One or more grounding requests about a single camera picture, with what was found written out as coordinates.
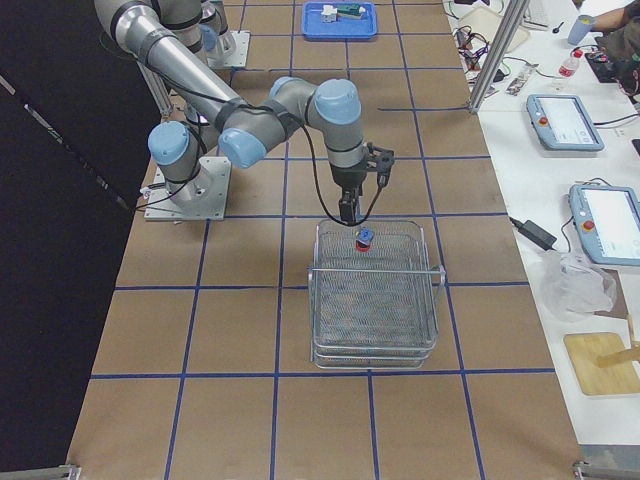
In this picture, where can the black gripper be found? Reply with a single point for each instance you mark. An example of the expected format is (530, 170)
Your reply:
(347, 178)

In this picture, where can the red emergency stop button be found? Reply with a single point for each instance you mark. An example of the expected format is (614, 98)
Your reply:
(364, 239)

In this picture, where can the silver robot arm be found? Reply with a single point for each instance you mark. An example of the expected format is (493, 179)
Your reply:
(165, 37)
(214, 16)

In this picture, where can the black power adapter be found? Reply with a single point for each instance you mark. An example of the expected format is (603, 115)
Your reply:
(536, 234)

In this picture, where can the blue plastic tray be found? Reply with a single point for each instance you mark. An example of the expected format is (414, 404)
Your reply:
(313, 28)

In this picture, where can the green terminal block module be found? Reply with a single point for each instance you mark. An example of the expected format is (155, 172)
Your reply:
(351, 11)

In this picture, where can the clear plastic bag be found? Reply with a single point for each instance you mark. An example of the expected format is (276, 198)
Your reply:
(568, 287)

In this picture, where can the upper blue teach pendant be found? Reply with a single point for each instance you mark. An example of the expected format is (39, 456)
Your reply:
(562, 123)

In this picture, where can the blue teach pendant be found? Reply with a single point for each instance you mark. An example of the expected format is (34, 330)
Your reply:
(562, 123)
(607, 223)

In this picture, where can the beige tray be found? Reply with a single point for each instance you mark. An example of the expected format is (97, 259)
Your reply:
(486, 22)

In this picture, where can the lower blue teach pendant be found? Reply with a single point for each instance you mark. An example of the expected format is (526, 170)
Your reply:
(607, 223)

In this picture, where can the red capped plastic bottle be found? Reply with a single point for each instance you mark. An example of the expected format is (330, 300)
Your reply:
(570, 65)

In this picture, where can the wooden board stand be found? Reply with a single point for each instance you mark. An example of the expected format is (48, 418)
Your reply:
(602, 364)

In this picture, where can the blue cup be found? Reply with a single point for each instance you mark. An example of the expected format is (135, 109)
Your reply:
(581, 27)

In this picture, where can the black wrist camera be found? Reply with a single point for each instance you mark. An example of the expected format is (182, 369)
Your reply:
(379, 161)

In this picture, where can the wire mesh shelf basket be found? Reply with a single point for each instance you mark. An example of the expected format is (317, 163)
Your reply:
(374, 309)

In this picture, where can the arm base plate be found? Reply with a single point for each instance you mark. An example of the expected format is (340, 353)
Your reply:
(228, 50)
(203, 198)

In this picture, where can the aluminium frame post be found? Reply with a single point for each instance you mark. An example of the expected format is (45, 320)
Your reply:
(512, 19)

